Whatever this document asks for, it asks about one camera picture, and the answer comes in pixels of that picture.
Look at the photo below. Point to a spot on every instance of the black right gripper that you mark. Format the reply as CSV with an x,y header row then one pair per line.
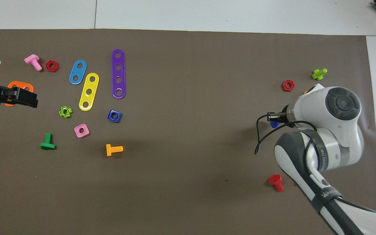
x,y
282,117

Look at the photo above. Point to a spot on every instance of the blue plastic bolt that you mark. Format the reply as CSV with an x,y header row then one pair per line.
x,y
274,124

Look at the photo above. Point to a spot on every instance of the blue square nut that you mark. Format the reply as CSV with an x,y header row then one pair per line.
x,y
110,119

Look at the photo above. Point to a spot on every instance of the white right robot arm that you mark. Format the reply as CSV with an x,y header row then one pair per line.
x,y
321,98

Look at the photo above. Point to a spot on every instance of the orange heart-shaped plate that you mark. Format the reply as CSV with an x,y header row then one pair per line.
x,y
21,85

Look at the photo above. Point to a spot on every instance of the red hexagonal plastic nut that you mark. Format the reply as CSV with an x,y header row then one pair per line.
x,y
48,68
284,88

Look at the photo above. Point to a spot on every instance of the pink plastic bolt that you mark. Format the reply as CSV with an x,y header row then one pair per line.
x,y
32,59

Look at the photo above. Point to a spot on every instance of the green cross-shaped nut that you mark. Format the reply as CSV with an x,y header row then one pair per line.
x,y
69,112

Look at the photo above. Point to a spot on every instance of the dark green plastic bolt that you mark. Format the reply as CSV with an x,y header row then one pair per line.
x,y
47,146

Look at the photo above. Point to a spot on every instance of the blue two-hole strip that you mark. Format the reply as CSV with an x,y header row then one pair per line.
x,y
78,72

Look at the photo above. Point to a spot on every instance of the lime green plastic bolt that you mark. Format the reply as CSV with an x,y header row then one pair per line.
x,y
317,75

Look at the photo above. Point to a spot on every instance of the pink square nut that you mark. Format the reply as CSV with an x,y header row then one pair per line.
x,y
77,134

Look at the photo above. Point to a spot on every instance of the red plastic bolt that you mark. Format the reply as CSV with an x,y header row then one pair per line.
x,y
275,179

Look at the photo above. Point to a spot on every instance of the yellow three-hole strip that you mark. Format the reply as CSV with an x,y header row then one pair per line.
x,y
90,85

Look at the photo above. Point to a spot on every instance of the purple four-hole strip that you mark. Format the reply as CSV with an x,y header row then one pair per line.
x,y
118,73

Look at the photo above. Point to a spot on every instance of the orange plastic bolt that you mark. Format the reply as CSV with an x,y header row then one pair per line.
x,y
109,150

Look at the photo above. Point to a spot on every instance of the brown table mat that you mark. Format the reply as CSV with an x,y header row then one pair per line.
x,y
188,182

